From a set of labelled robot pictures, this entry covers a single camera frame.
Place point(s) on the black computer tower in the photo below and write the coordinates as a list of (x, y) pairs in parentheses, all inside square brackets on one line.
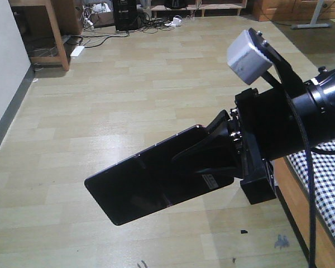
[(125, 15)]

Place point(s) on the black smartphone with sticker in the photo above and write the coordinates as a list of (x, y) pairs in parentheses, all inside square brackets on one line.
[(146, 182)]

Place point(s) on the grey table leg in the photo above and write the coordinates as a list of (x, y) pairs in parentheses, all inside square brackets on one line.
[(314, 21)]

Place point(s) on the black white checkered bedsheet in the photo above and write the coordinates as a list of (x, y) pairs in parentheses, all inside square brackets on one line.
[(324, 178)]

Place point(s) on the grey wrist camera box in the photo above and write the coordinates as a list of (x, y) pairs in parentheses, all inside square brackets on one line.
[(246, 60)]

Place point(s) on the white power strip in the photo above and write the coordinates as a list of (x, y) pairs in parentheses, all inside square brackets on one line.
[(77, 51)]

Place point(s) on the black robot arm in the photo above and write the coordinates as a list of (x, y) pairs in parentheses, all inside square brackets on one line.
[(313, 109)]

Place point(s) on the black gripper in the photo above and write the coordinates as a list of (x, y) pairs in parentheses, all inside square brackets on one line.
[(268, 131)]

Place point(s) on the wooden shelf unit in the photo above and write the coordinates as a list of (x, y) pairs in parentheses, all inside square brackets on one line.
[(52, 18)]

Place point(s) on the wooden cabinet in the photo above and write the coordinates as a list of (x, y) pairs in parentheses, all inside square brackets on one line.
[(291, 10)]

